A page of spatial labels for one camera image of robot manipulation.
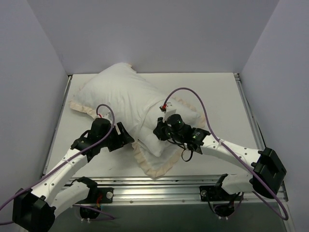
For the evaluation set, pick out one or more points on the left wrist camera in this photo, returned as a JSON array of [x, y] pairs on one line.
[[109, 116]]

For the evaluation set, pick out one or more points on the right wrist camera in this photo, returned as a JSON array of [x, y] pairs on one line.
[[168, 109]]

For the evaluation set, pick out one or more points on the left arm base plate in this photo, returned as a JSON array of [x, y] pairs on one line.
[[104, 195]]

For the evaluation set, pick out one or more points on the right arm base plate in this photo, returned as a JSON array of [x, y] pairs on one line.
[[208, 192]]

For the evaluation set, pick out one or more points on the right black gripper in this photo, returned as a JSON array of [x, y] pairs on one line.
[[160, 130]]

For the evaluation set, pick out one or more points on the dark green ruffled pillowcase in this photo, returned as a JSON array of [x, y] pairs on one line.
[[135, 102]]

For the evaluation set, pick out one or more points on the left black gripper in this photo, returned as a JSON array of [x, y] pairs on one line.
[[121, 136]]

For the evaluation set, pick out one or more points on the white pillow insert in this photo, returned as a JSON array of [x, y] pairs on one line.
[[152, 144]]

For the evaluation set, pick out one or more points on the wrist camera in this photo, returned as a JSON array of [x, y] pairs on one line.
[[168, 109], [109, 116]]

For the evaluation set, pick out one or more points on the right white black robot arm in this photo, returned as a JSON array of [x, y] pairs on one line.
[[265, 170]]

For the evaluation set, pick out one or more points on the aluminium front rail frame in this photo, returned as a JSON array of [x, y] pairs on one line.
[[170, 190]]

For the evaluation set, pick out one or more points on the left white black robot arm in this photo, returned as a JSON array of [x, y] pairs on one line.
[[37, 208]]

